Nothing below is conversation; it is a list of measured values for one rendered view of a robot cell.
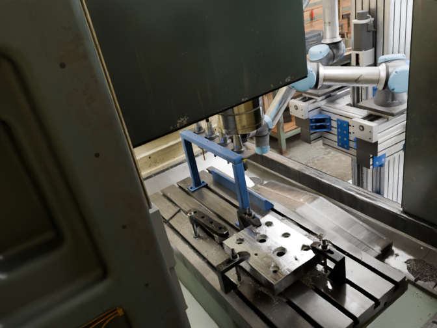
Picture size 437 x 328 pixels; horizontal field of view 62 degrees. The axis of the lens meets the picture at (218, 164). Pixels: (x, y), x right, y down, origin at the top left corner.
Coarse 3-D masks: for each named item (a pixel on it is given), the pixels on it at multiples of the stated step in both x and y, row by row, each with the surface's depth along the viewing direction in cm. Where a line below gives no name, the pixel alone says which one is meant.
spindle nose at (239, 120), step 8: (248, 104) 111; (256, 104) 113; (224, 112) 113; (232, 112) 112; (240, 112) 112; (248, 112) 112; (256, 112) 114; (224, 120) 115; (232, 120) 113; (240, 120) 113; (248, 120) 113; (256, 120) 115; (264, 120) 120; (224, 128) 116; (232, 128) 115; (240, 128) 114; (248, 128) 115; (256, 128) 116
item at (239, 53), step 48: (96, 0) 75; (144, 0) 81; (192, 0) 87; (240, 0) 94; (288, 0) 102; (144, 48) 84; (192, 48) 90; (240, 48) 98; (288, 48) 107; (144, 96) 87; (192, 96) 94; (240, 96) 103
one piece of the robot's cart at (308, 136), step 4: (300, 128) 227; (300, 132) 229; (304, 132) 225; (308, 132) 222; (312, 132) 221; (316, 132) 223; (320, 132) 225; (304, 136) 227; (308, 136) 223; (312, 136) 222; (316, 136) 224; (320, 136) 226; (304, 140) 228; (308, 140) 225; (312, 140) 226; (316, 140) 225; (320, 140) 227
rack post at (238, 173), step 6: (234, 168) 145; (240, 168) 146; (234, 174) 148; (240, 174) 147; (240, 180) 148; (240, 186) 149; (246, 186) 151; (240, 192) 150; (246, 192) 152; (240, 198) 152; (246, 198) 153; (240, 204) 154; (246, 204) 154; (258, 216) 160
